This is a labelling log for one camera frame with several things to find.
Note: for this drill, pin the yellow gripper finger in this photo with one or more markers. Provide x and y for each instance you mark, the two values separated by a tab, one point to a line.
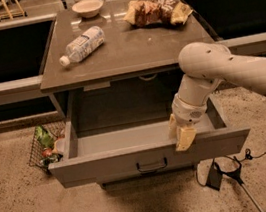
172	126
185	138

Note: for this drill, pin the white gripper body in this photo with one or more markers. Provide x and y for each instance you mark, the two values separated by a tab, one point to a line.
187	112

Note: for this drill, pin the grey top drawer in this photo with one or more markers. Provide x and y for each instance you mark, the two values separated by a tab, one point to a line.
101	154

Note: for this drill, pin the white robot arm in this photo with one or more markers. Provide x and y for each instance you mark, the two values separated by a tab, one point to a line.
204	67

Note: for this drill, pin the grey drawer cabinet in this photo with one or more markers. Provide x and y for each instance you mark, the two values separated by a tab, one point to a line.
133	70

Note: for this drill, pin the black power adapter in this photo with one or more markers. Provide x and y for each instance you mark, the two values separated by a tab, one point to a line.
214	178

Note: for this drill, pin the metal tripod leg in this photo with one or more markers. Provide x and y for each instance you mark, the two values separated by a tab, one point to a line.
236	176

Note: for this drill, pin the crumpled chip bag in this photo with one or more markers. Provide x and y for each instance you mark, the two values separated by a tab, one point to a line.
142	13

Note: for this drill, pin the white cup in basket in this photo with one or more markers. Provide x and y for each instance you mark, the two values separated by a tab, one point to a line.
59	146

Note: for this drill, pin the clear plastic water bottle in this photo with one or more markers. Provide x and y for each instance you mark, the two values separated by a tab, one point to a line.
83	46

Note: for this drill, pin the green snack bag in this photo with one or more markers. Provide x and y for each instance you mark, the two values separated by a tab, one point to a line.
44	137

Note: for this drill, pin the beige ceramic bowl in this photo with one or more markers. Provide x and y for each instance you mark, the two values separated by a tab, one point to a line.
88	8

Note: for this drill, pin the black wire basket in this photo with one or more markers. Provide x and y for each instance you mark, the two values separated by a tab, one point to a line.
41	157

